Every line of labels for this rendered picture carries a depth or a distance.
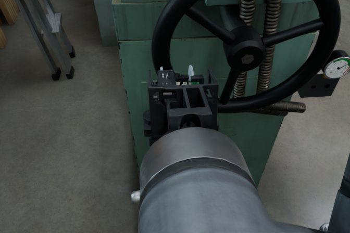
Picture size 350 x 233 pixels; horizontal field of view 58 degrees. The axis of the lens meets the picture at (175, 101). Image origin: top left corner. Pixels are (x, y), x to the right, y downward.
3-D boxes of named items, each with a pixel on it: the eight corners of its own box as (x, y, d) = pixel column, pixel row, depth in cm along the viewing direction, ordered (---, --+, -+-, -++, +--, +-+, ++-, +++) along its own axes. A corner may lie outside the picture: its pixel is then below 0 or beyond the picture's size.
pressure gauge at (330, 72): (317, 86, 73) (329, 57, 67) (311, 75, 75) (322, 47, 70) (344, 84, 73) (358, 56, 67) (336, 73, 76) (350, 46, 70)
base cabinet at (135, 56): (140, 198, 119) (113, 43, 67) (140, 91, 159) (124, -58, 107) (258, 190, 121) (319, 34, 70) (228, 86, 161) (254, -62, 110)
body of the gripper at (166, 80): (211, 64, 37) (237, 114, 26) (209, 127, 41) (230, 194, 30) (145, 67, 36) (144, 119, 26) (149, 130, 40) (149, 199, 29)
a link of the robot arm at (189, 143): (251, 242, 26) (134, 250, 26) (237, 199, 30) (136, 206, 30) (263, 153, 22) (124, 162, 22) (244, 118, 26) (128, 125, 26)
